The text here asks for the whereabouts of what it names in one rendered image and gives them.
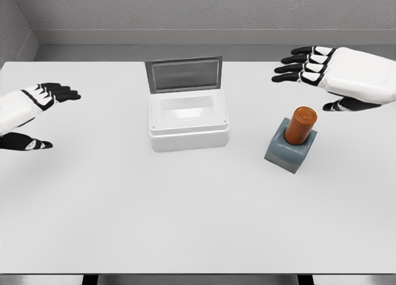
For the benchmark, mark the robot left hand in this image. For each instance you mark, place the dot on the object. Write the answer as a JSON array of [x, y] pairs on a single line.
[[21, 105]]

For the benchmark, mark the white open box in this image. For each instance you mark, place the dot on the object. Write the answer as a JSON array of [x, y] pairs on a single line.
[[188, 121]]

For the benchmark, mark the orange-brown cylinder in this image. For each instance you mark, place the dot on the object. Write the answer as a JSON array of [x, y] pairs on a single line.
[[300, 125]]

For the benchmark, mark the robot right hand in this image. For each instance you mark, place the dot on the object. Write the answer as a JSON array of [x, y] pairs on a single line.
[[355, 76]]

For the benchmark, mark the grey-blue square holder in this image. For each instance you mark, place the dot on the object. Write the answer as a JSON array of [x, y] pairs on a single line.
[[289, 152]]

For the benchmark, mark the grey box lid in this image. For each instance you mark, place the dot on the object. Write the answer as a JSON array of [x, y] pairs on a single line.
[[184, 74]]

